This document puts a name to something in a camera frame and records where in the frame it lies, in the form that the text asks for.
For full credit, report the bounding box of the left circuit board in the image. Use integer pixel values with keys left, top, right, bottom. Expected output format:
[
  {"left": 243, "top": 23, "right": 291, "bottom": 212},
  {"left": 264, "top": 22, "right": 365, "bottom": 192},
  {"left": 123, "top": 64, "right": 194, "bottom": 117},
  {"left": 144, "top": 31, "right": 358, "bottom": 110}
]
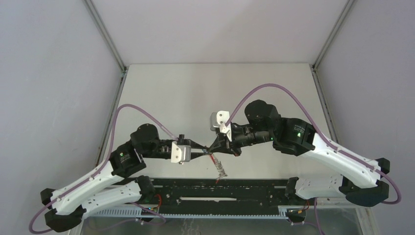
[{"left": 141, "top": 208, "right": 158, "bottom": 216}]

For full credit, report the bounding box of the red grey keyring holder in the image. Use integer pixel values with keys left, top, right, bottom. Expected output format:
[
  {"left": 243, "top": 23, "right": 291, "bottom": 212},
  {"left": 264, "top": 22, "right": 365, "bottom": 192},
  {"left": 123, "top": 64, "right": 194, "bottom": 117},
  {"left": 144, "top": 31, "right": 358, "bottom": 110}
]
[{"left": 209, "top": 154, "right": 228, "bottom": 184}]

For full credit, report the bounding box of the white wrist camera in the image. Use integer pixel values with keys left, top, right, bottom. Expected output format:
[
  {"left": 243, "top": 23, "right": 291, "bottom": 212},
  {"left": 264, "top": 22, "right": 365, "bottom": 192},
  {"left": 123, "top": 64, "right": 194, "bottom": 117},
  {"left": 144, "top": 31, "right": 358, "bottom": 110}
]
[
  {"left": 170, "top": 141, "right": 191, "bottom": 164},
  {"left": 209, "top": 111, "right": 232, "bottom": 141}
]

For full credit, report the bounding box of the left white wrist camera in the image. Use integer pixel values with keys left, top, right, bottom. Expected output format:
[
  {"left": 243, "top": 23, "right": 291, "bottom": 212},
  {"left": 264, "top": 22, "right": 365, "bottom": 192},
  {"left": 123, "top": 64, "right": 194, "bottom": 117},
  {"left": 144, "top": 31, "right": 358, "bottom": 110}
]
[{"left": 170, "top": 141, "right": 191, "bottom": 164}]

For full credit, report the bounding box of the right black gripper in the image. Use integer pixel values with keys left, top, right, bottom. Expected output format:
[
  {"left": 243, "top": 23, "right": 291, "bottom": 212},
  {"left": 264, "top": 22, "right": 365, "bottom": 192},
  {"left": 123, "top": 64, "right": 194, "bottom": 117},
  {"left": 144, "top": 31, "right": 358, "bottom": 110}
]
[{"left": 208, "top": 123, "right": 273, "bottom": 158}]

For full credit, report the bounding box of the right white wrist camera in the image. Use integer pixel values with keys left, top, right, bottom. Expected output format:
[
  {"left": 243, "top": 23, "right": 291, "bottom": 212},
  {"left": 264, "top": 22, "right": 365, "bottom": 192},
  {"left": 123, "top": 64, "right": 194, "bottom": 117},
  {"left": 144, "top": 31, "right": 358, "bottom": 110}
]
[{"left": 209, "top": 111, "right": 232, "bottom": 141}]

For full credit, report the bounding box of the circuit board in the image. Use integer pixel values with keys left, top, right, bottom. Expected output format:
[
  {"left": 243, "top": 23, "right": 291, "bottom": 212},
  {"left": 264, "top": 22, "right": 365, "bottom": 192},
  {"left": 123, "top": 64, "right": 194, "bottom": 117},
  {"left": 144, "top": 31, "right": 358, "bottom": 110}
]
[
  {"left": 141, "top": 208, "right": 158, "bottom": 216},
  {"left": 286, "top": 210, "right": 306, "bottom": 217}
]

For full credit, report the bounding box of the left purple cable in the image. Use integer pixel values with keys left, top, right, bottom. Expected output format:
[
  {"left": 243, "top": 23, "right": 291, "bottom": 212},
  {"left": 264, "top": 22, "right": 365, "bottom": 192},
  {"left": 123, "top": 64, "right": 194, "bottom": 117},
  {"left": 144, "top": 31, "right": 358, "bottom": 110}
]
[{"left": 28, "top": 104, "right": 185, "bottom": 235}]

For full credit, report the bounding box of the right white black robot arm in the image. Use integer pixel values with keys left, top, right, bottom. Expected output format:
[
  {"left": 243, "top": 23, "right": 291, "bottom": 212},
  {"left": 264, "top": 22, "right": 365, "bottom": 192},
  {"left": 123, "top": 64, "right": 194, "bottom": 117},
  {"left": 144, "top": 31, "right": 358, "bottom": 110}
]
[{"left": 209, "top": 100, "right": 390, "bottom": 207}]

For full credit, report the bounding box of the right circuit board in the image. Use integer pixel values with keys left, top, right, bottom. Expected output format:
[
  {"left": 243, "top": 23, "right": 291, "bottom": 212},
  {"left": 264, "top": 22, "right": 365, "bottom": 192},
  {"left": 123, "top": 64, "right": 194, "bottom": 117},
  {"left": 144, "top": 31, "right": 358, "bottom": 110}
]
[{"left": 286, "top": 210, "right": 306, "bottom": 217}]

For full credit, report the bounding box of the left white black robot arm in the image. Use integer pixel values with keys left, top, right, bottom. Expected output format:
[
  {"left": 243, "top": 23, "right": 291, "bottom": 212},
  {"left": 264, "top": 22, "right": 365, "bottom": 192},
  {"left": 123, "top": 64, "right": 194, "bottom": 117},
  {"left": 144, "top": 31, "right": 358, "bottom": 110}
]
[{"left": 41, "top": 124, "right": 208, "bottom": 233}]

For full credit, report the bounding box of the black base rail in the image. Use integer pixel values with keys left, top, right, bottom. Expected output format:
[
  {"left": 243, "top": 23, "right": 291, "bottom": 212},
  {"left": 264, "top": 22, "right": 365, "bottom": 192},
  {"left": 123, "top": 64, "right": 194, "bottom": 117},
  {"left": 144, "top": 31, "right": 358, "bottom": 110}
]
[{"left": 110, "top": 176, "right": 318, "bottom": 215}]

